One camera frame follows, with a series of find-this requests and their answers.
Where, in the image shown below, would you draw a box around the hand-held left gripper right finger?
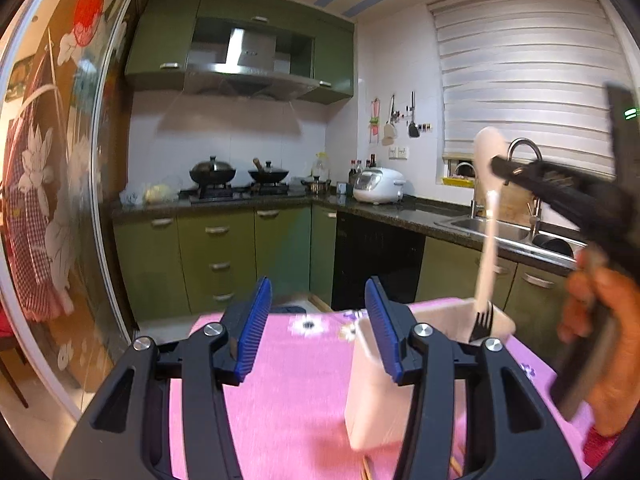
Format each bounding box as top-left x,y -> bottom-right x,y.
364,276 -> 583,480

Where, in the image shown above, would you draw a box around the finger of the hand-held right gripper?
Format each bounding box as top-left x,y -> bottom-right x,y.
495,167 -> 626,241
491,155 -> 618,211

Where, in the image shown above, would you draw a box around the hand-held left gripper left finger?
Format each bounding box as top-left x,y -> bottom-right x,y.
52,275 -> 273,480

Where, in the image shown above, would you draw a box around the white plastic utensil holder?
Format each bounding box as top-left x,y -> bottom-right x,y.
344,297 -> 517,452

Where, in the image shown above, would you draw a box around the black plastic fork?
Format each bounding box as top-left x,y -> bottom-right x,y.
469,302 -> 496,345

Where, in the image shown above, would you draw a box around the white plastic spoon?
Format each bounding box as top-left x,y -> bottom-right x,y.
472,126 -> 507,317

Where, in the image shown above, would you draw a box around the hanging kitchen utensils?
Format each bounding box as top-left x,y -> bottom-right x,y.
382,95 -> 398,147

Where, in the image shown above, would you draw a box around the person's right hand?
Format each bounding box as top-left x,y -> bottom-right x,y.
557,250 -> 640,438

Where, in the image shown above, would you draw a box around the wooden cutting board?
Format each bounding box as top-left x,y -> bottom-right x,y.
492,180 -> 543,226

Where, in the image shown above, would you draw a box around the tall steel faucet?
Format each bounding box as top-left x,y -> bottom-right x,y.
507,138 -> 543,233

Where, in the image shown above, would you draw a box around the black pan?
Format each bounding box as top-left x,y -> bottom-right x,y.
532,237 -> 576,258

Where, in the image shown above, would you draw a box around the small steel faucet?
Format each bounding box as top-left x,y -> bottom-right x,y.
454,162 -> 480,220

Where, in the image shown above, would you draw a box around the black built-in dishwasher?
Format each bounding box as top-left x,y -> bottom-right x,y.
331,212 -> 426,311

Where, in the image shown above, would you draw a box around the green stove base cabinets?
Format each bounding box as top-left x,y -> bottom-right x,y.
112,205 -> 338,321

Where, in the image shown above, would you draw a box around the pink floral tablecloth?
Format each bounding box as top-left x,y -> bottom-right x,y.
167,305 -> 608,480

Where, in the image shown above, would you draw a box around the steel kitchen sink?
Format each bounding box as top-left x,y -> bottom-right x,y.
434,214 -> 588,266

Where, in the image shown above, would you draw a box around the green sink base cabinets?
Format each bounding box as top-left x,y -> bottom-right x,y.
420,237 -> 576,321

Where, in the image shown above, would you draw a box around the white window blind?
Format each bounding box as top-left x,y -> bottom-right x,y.
427,0 -> 631,181

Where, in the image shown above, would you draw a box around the black hanging spatula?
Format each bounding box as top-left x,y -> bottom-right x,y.
407,91 -> 421,139

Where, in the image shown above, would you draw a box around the dark stone countertop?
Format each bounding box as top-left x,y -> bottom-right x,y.
110,192 -> 591,271

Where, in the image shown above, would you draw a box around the black gas stove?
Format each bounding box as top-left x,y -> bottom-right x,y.
179,184 -> 306,205

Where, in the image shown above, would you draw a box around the white rice cooker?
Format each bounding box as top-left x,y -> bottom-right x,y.
352,167 -> 407,206

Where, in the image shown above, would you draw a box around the small steel pot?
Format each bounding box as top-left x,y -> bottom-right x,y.
301,174 -> 332,195

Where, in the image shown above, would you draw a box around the black wok with lid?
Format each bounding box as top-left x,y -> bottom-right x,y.
189,156 -> 237,187

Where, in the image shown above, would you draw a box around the flower-patterned glass sliding door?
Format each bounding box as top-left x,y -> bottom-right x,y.
0,0 -> 146,421

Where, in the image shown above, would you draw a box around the red checkered apron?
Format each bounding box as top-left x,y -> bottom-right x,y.
2,50 -> 76,321

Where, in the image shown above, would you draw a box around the wooden chair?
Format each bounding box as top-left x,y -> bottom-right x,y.
0,310 -> 31,408

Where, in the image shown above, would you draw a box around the steel range hood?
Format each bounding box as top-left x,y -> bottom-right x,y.
186,16 -> 323,98

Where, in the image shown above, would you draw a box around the red round paper cutout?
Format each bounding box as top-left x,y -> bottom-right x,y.
74,0 -> 107,46

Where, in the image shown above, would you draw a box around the wall hook rail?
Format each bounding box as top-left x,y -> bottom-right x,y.
390,110 -> 432,133

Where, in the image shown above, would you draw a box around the wooden-handled wok with lid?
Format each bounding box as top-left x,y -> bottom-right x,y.
248,158 -> 291,186

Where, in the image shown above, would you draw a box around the narrow green wall cabinet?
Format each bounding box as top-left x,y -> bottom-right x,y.
197,0 -> 321,38

